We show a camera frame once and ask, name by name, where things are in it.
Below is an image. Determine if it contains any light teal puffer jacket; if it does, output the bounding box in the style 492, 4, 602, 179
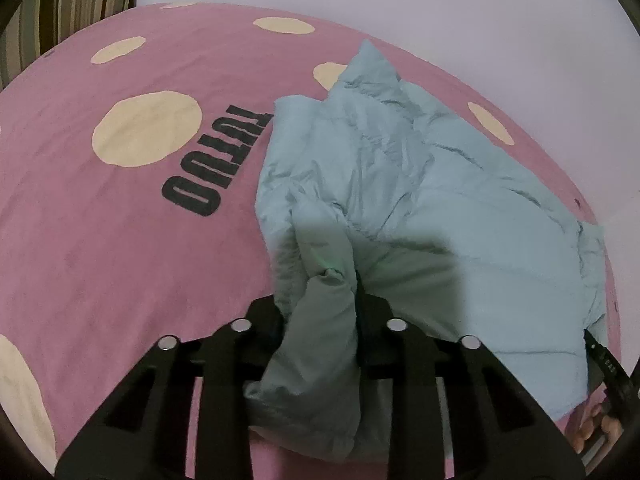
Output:
245, 44, 606, 462

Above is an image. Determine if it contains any person's hand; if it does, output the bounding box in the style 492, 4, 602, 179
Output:
570, 404, 624, 457

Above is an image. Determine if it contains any pink polka dot bedsheet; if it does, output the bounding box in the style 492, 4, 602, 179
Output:
0, 1, 624, 480

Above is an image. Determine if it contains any striped fabric headboard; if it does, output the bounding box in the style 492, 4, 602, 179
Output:
1, 0, 136, 87

